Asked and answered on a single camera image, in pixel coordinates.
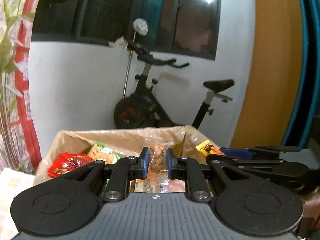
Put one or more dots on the black exercise bike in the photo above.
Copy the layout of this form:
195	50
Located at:
150	105

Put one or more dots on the dark glass window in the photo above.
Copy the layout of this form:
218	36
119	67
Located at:
112	10

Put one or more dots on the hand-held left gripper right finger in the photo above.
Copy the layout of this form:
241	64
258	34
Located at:
171	163

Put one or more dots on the metal pole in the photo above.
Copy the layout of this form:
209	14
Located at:
127	75

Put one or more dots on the brown cardboard box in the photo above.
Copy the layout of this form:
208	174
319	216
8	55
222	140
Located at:
117	137

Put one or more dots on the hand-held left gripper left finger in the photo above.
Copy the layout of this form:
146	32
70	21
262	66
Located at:
144	162

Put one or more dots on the white plastic bag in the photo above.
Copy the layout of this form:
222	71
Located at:
140	27

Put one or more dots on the teal hoop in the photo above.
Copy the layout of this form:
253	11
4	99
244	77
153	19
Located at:
303	80

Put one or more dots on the green and orange snack packet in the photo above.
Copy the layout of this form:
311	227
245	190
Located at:
102	153

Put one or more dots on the crumpled white cloth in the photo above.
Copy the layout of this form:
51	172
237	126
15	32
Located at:
119	42

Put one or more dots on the orange wooden panel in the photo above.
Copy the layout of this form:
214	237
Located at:
270	80

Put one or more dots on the yellow snack packet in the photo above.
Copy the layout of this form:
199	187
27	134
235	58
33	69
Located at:
205	148

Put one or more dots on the red snack packet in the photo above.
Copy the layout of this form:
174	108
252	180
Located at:
67	164

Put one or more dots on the red and white patterned curtain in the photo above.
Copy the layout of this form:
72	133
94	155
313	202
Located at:
23	80

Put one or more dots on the yellow checkered tablecloth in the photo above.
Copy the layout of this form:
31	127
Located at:
12	195

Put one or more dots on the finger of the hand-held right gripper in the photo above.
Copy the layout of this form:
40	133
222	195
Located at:
233	152
240	160

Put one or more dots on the clear packet of nuts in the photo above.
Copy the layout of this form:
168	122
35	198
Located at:
157	158

